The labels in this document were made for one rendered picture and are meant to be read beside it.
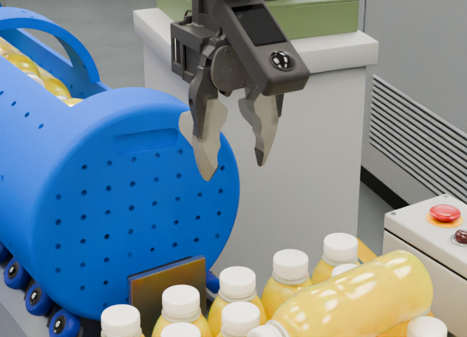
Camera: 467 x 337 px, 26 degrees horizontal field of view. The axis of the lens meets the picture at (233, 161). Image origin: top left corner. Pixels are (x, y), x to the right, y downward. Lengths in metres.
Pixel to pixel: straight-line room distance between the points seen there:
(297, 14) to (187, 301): 0.71
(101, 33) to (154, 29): 3.81
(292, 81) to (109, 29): 4.69
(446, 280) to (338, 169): 0.60
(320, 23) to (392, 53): 1.75
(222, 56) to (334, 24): 0.73
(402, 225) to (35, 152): 0.43
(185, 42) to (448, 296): 0.42
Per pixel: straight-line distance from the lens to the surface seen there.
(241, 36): 0.94
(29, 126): 1.21
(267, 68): 0.91
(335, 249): 1.15
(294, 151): 1.67
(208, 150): 1.00
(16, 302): 1.38
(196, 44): 0.98
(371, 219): 3.55
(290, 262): 1.12
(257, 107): 1.02
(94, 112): 1.16
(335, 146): 1.71
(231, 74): 0.98
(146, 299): 1.19
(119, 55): 5.16
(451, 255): 1.14
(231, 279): 1.09
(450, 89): 3.13
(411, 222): 1.20
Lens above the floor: 1.66
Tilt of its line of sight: 25 degrees down
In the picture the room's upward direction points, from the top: straight up
